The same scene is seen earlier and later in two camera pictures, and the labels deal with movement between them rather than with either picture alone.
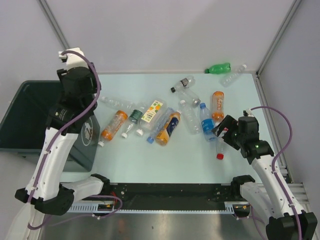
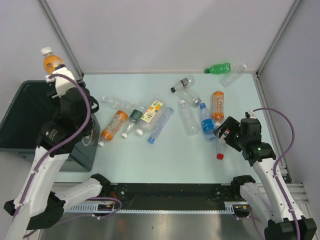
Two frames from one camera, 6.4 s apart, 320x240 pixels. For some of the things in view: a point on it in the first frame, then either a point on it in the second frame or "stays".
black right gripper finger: [228, 139] stays
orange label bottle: [218, 106] stays
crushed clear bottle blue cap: [164, 119] stays
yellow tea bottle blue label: [169, 126] -> [51, 62]
